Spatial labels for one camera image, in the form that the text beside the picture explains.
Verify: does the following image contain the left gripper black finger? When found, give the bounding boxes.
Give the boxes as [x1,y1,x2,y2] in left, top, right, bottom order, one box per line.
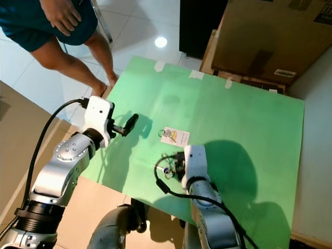
[122,114,140,136]

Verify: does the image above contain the keys with white tag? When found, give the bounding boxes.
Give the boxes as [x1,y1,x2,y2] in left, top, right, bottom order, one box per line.
[159,126,190,148]

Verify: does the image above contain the person's bare hand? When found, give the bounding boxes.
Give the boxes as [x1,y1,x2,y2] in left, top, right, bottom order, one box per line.
[39,0,82,37]

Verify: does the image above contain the green plastic board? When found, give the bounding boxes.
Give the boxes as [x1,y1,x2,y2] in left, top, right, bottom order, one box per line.
[83,56,306,249]

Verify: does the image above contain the person in teal shorts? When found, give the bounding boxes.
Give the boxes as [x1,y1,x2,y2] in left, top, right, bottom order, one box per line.
[0,0,120,98]

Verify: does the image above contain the grey robot left leg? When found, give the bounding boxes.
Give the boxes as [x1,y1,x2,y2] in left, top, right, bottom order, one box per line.
[87,200,148,249]

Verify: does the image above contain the grey metal pole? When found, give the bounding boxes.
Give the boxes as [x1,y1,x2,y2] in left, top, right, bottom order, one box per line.
[91,0,114,45]

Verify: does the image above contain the beige wooden table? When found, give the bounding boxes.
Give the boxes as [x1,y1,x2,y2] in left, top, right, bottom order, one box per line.
[0,80,78,244]

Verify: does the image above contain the black cabinet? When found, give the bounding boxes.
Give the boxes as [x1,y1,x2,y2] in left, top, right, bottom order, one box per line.
[179,0,229,59]

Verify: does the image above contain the white box label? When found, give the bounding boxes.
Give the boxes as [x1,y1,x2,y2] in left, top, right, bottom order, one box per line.
[274,68,297,78]

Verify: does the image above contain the large brown cardboard box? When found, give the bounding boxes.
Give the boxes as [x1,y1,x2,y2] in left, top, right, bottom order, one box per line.
[210,0,332,86]

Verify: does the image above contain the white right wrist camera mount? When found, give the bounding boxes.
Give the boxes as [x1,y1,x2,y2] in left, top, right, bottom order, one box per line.
[182,144,209,182]

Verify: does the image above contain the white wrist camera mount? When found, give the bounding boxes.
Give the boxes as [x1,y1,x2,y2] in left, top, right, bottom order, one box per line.
[83,95,115,148]
[182,144,209,182]

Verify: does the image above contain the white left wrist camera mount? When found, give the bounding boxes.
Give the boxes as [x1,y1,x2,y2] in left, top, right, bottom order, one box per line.
[83,95,115,148]

